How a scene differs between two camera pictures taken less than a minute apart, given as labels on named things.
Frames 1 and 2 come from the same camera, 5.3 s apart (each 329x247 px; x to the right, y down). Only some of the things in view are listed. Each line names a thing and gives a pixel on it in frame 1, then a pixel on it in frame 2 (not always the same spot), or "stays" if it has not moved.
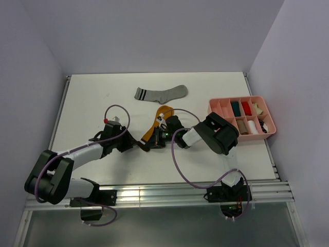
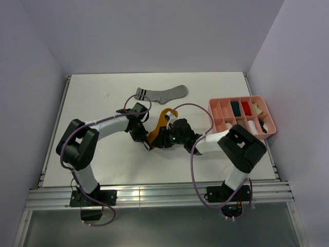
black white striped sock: [263, 126] stays
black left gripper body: [123, 142] to [139, 133]
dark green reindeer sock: [235, 106] stays
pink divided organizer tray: [250, 114] stays
